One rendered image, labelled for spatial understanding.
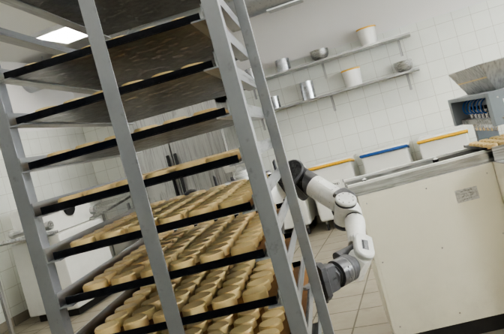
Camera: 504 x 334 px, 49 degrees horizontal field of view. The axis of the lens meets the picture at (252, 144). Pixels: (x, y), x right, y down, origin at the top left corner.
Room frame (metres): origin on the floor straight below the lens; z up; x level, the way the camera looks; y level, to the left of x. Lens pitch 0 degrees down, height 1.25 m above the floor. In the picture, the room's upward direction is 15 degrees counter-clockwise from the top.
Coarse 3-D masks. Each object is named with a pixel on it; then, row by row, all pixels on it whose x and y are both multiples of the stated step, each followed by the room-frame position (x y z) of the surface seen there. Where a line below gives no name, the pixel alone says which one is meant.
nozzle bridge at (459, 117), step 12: (468, 96) 2.86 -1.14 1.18; (480, 96) 2.67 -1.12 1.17; (492, 96) 2.56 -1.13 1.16; (456, 108) 3.22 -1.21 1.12; (468, 108) 3.20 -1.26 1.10; (480, 108) 2.98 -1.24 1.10; (492, 108) 2.56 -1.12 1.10; (456, 120) 3.22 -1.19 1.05; (468, 120) 3.09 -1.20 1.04; (480, 120) 2.88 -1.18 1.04; (492, 120) 2.59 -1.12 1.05; (480, 132) 3.22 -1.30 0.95; (492, 132) 3.22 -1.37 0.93
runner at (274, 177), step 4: (276, 172) 1.52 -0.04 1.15; (272, 176) 1.40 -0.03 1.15; (276, 176) 1.49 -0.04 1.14; (268, 180) 1.30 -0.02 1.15; (272, 180) 1.38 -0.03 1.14; (276, 180) 1.46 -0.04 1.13; (272, 184) 1.36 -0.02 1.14; (272, 188) 1.33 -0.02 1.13; (252, 196) 1.01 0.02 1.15; (256, 208) 1.01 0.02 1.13; (244, 212) 1.01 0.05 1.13; (248, 212) 1.01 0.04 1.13
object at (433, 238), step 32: (384, 192) 2.80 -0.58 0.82; (416, 192) 2.79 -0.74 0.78; (448, 192) 2.77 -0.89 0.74; (480, 192) 2.76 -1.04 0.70; (384, 224) 2.81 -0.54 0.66; (416, 224) 2.79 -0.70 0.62; (448, 224) 2.77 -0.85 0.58; (480, 224) 2.76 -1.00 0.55; (384, 256) 2.81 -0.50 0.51; (416, 256) 2.79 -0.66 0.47; (448, 256) 2.78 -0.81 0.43; (480, 256) 2.76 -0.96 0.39; (384, 288) 2.82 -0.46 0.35; (416, 288) 2.80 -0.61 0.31; (448, 288) 2.78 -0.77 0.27; (480, 288) 2.77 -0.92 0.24; (416, 320) 2.80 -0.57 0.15; (448, 320) 2.79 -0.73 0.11; (480, 320) 2.80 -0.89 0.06
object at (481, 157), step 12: (468, 156) 2.77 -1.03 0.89; (480, 156) 2.76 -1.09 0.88; (492, 156) 2.76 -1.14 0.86; (420, 168) 2.79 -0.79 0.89; (432, 168) 2.79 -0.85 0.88; (444, 168) 2.78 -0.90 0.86; (456, 168) 2.77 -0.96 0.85; (372, 180) 2.82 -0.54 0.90; (384, 180) 2.81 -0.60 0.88; (396, 180) 2.80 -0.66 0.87; (408, 180) 2.80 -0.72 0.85; (360, 192) 2.82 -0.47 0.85
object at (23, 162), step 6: (36, 156) 1.12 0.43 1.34; (42, 156) 1.15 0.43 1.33; (114, 156) 1.46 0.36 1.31; (120, 156) 1.56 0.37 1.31; (24, 162) 1.07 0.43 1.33; (72, 162) 1.22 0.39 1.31; (78, 162) 1.24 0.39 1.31; (84, 162) 1.31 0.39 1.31; (24, 168) 1.07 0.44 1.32; (36, 168) 1.06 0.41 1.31; (42, 168) 1.08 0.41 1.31; (48, 168) 1.13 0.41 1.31
